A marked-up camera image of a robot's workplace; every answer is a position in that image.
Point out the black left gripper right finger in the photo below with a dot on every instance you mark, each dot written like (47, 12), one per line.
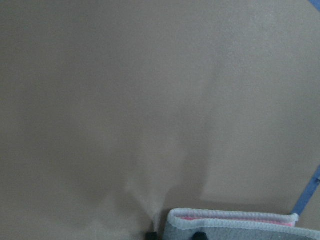
(199, 236)

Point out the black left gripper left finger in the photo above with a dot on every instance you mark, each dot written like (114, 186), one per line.
(151, 235)

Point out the pink and grey towel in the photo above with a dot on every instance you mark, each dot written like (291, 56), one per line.
(184, 223)

